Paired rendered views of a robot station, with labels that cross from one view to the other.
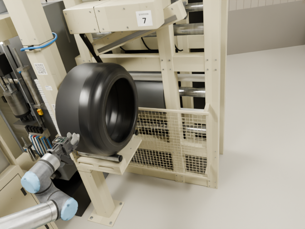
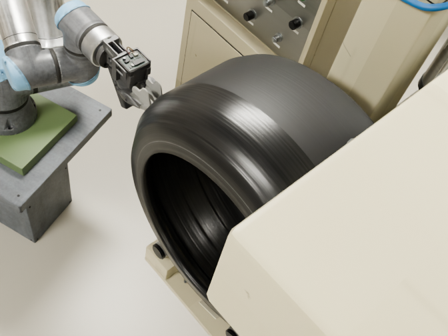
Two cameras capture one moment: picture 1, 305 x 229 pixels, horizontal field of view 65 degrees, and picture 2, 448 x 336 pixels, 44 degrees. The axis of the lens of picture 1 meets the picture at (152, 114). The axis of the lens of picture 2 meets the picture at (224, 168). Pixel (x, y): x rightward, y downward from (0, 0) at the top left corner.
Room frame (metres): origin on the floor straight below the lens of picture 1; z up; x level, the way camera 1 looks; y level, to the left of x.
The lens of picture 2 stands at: (1.40, -0.33, 2.18)
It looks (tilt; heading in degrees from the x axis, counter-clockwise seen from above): 54 degrees down; 100
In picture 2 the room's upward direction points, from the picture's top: 16 degrees clockwise
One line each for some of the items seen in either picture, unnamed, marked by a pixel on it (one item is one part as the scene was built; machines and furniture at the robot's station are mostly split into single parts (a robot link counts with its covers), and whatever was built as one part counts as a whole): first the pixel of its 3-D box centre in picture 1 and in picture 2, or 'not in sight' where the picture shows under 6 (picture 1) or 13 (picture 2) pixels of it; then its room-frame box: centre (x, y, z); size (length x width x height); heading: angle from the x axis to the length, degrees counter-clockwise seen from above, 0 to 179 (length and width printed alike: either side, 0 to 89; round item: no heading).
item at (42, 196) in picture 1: (48, 194); (78, 60); (0.80, 0.55, 1.11); 0.12 x 0.09 x 0.12; 49
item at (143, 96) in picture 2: (75, 137); (146, 98); (1.05, 0.43, 1.23); 0.09 x 0.03 x 0.06; 155
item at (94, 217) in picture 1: (106, 210); not in sight; (1.49, 0.60, 0.01); 0.27 x 0.27 x 0.02; 65
